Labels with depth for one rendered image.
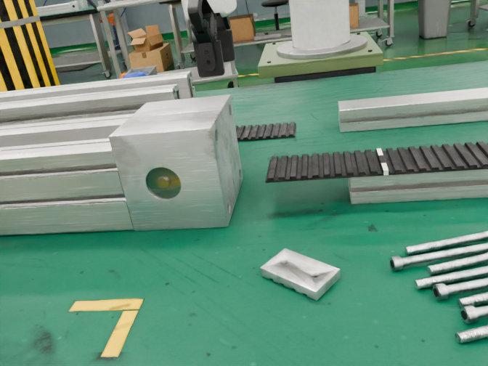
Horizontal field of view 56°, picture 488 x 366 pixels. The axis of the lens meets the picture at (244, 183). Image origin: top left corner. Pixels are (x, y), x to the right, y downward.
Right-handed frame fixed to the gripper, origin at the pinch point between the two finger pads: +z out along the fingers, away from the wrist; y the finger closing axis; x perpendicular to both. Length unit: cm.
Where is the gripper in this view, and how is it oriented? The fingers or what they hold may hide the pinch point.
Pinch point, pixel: (217, 58)
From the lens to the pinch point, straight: 60.4
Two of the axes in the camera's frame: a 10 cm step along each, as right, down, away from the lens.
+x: -9.8, 0.6, 1.8
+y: 1.3, -4.4, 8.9
